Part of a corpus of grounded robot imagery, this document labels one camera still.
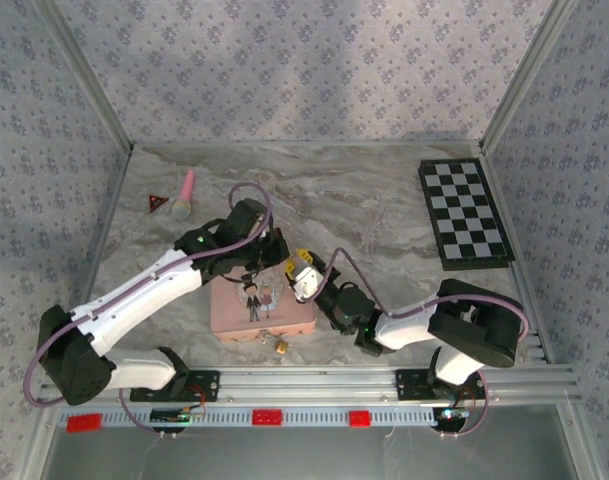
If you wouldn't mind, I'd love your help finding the small brass padlock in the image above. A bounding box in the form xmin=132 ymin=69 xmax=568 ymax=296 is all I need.
xmin=257 ymin=332 xmax=291 ymax=356

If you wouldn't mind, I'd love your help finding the pink wedding couple tin box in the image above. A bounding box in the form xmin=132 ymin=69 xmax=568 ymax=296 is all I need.
xmin=209 ymin=267 xmax=318 ymax=344

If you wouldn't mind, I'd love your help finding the pink toy microphone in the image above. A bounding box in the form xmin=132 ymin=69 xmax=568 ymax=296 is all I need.
xmin=171 ymin=169 xmax=196 ymax=223

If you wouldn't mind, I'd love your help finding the medium red toy brick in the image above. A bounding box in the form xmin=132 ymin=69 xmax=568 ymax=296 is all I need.
xmin=251 ymin=409 xmax=284 ymax=427

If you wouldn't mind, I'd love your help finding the black white chessboard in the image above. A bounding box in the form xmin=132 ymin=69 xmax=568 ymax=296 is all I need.
xmin=416 ymin=158 xmax=517 ymax=271

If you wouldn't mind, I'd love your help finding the wide red toy brick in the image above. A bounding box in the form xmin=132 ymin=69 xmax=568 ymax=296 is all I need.
xmin=66 ymin=413 xmax=104 ymax=433

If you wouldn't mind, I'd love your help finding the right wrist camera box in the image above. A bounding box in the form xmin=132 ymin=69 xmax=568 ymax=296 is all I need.
xmin=291 ymin=263 xmax=331 ymax=304

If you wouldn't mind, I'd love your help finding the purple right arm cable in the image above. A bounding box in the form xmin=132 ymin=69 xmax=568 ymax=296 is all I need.
xmin=313 ymin=247 xmax=530 ymax=441

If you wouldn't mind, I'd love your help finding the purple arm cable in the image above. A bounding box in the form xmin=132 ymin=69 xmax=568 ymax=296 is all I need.
xmin=313 ymin=247 xmax=530 ymax=441
xmin=23 ymin=182 xmax=275 ymax=441

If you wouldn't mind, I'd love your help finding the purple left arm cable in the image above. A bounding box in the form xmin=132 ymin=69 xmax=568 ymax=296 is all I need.
xmin=23 ymin=182 xmax=275 ymax=441

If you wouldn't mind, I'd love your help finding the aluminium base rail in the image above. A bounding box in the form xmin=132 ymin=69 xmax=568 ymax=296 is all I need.
xmin=36 ymin=364 xmax=583 ymax=405

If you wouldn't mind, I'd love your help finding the grey slotted cable duct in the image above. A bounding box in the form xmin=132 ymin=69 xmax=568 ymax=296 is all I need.
xmin=53 ymin=405 xmax=438 ymax=430

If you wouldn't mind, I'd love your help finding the aluminium side rail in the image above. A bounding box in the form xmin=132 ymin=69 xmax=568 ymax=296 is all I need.
xmin=51 ymin=144 xmax=135 ymax=369
xmin=481 ymin=147 xmax=555 ymax=364

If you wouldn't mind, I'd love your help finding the aluminium frame post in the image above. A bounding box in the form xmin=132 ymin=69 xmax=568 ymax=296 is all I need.
xmin=478 ymin=0 xmax=583 ymax=154
xmin=31 ymin=0 xmax=136 ymax=154

